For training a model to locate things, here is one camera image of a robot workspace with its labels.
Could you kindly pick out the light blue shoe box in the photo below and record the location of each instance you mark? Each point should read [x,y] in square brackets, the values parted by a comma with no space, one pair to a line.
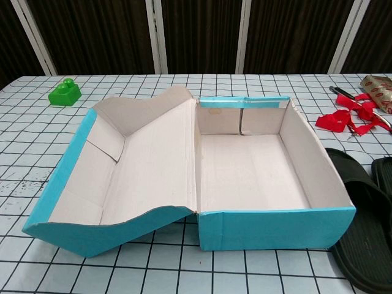
[260,226]

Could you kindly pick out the black rubber slipper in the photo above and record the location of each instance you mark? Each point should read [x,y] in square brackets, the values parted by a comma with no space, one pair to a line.
[361,214]
[384,177]

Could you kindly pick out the grid-patterned white tablecloth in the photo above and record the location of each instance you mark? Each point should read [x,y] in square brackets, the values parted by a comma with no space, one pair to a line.
[183,269]

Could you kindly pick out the green toy building block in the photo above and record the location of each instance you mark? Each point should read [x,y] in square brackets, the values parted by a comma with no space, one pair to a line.
[64,96]

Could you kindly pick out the dark folding screen white frames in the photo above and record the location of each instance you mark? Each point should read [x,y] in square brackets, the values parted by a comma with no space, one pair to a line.
[107,30]

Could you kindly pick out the gold snack wrapper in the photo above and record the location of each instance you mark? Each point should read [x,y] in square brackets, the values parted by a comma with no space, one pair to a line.
[379,88]

